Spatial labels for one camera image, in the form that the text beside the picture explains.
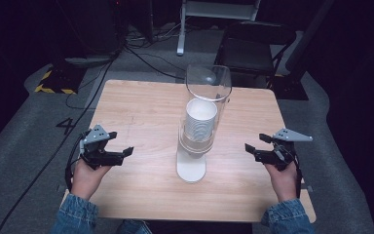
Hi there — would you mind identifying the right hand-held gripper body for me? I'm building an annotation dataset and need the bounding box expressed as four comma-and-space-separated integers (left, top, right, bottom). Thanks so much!
253, 128, 314, 172

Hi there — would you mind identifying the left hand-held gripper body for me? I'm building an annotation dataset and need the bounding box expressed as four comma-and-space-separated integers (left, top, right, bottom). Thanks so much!
79, 124, 125, 171

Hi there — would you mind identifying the person's left hand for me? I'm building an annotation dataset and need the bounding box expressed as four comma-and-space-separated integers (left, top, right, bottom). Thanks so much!
70, 158, 112, 201

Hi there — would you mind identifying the person's right hand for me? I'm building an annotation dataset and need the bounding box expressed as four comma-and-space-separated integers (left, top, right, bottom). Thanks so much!
264, 160, 302, 203

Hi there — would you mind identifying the stack of white paper cups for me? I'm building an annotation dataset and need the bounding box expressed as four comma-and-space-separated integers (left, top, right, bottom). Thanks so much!
182, 97, 219, 142

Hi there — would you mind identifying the clear tube cup dispenser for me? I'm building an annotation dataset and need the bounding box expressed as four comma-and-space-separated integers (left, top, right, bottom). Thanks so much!
175, 63, 234, 184

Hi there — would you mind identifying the black yellow striped floor plate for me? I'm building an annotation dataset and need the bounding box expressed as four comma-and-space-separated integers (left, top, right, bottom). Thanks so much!
33, 65, 88, 96

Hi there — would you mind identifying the person's denim-clad leg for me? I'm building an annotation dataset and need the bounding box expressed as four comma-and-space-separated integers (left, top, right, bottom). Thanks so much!
116, 218, 154, 234

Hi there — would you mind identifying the black folding chair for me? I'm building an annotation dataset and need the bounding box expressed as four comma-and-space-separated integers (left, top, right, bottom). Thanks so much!
213, 20, 297, 90

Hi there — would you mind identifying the dark slanted stand pole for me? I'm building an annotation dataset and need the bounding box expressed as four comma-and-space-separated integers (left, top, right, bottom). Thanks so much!
284, 0, 336, 76

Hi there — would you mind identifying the right hand-held gripper cable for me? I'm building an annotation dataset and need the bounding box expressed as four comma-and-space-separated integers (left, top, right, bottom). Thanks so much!
292, 152, 304, 200

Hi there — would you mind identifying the hand-held gripper cable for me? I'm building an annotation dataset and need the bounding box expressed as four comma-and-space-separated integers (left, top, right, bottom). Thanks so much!
64, 130, 91, 193
292, 152, 304, 200

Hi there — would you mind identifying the left hand-held gripper cable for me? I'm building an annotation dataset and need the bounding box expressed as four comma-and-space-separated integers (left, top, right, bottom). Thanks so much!
64, 130, 91, 193

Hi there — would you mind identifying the long black floor cable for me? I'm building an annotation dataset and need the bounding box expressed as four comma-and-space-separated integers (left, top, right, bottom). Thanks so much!
0, 48, 125, 234

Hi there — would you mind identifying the black stand base plate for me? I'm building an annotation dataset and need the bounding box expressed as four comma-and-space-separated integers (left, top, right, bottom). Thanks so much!
270, 75, 310, 101

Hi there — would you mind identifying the thin black floor cable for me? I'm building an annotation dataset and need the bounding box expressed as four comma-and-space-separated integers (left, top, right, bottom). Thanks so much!
123, 45, 187, 81

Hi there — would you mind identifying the white metal desk frame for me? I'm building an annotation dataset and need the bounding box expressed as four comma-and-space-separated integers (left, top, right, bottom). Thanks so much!
175, 0, 263, 58

